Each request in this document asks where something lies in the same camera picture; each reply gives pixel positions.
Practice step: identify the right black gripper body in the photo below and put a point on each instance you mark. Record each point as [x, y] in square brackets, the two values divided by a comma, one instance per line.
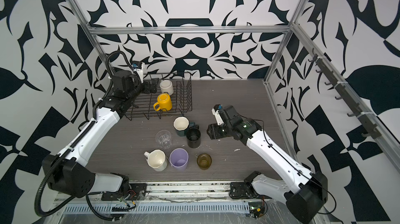
[220, 130]

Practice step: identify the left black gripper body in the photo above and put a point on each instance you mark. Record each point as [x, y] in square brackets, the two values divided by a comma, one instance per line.
[145, 89]

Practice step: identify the white mug red inside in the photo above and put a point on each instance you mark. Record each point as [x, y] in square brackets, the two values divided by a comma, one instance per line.
[166, 87]

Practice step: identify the yellow mug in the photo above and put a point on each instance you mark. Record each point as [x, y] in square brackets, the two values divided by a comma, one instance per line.
[163, 103]

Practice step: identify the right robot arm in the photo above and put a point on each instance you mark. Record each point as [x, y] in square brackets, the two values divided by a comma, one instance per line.
[302, 191]

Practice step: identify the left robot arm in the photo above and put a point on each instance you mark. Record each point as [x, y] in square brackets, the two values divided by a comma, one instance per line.
[66, 172]

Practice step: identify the black mug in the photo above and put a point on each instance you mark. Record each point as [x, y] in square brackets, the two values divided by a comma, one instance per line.
[193, 137]

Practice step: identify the dark green mug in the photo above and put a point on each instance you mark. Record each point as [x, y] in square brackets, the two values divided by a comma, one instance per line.
[182, 125]

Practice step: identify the olive glass cup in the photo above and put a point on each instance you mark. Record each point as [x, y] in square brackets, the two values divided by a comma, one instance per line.
[204, 161]

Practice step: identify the lavender cup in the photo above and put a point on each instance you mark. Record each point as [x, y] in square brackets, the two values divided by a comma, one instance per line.
[179, 159]

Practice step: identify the clear glass cup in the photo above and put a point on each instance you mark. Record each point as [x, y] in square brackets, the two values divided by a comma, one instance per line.
[164, 139]

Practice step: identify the cream white mug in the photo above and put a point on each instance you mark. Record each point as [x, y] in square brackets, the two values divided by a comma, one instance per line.
[157, 160]

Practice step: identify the small green circuit board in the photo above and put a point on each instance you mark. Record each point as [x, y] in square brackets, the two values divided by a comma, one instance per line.
[257, 209]

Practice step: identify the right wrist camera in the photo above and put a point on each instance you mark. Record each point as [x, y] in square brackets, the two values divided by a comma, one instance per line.
[215, 111]

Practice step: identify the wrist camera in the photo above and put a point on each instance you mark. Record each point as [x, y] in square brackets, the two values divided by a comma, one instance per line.
[138, 67]
[215, 111]

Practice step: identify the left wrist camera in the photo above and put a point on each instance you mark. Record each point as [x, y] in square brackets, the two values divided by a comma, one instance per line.
[138, 67]

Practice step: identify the black wire dish rack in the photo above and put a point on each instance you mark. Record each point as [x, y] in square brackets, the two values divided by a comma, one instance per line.
[173, 97]

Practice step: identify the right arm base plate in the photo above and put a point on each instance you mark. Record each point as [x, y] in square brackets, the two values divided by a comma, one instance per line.
[242, 190]

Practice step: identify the white slotted cable duct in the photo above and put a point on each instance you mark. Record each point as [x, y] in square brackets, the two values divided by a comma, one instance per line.
[176, 208]

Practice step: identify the grey wall hook rail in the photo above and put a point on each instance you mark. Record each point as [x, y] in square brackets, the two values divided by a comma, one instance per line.
[348, 95]

